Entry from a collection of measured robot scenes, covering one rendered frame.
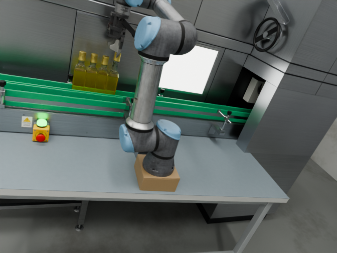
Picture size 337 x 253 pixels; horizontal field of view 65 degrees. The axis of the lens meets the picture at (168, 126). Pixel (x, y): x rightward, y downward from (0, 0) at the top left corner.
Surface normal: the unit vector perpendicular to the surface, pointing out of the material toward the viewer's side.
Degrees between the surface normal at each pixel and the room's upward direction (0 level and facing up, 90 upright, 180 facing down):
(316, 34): 90
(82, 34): 90
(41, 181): 0
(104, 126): 90
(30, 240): 0
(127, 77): 90
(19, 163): 0
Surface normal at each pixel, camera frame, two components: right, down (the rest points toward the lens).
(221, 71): 0.33, 0.52
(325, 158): -0.92, -0.12
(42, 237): 0.29, -0.85
